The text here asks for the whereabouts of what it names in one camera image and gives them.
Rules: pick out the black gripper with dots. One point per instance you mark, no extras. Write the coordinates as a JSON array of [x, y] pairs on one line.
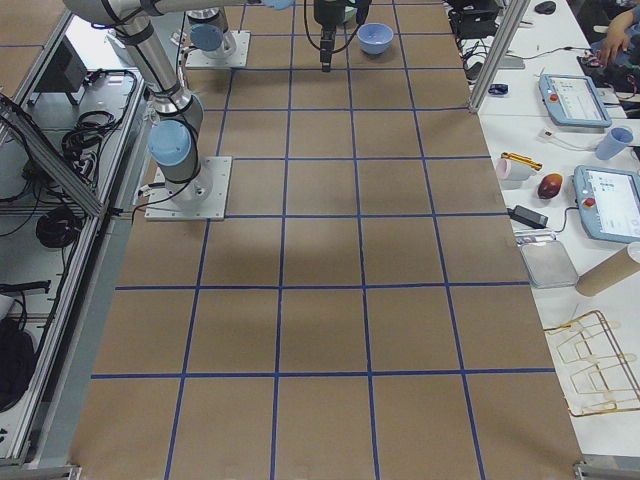
[[327, 15]]

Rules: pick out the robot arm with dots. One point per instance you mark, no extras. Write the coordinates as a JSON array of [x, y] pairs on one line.
[[173, 142], [209, 32]]

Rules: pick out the blue bowl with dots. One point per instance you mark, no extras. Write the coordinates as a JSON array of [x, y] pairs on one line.
[[375, 38]]

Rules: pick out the person hand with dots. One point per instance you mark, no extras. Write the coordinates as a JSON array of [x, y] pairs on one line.
[[614, 42]]

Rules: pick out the small blue black device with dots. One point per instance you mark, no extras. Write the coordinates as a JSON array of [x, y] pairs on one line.
[[498, 89]]

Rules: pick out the gold metal cylinder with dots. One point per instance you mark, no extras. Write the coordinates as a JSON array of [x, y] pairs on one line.
[[522, 159]]

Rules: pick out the left teach pendant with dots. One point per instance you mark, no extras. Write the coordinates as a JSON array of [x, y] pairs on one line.
[[573, 101]]

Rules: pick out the teach pendant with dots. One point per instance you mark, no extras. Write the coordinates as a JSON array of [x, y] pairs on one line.
[[608, 203], [573, 101]]

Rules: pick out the dark red mango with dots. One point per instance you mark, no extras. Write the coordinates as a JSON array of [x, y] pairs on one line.
[[550, 186]]

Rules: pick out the black power adapter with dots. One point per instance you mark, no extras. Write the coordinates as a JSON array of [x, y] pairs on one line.
[[527, 217]]

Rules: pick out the light blue cup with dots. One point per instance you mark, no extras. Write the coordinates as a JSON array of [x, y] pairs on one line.
[[614, 142]]

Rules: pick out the metal tray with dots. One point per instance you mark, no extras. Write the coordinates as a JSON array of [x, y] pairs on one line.
[[546, 259]]

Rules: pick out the right teach pendant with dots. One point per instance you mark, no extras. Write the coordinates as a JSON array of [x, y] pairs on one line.
[[608, 203]]

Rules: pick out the cardboard tube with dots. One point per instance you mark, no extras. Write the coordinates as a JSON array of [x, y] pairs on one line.
[[610, 271]]

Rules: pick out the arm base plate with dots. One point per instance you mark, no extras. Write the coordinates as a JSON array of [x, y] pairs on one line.
[[205, 197], [197, 60]]

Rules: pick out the aluminium frame post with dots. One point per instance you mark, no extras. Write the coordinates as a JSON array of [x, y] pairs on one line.
[[506, 31]]

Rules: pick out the gold wire rack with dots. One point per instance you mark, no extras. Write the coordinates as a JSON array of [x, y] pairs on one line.
[[597, 375]]

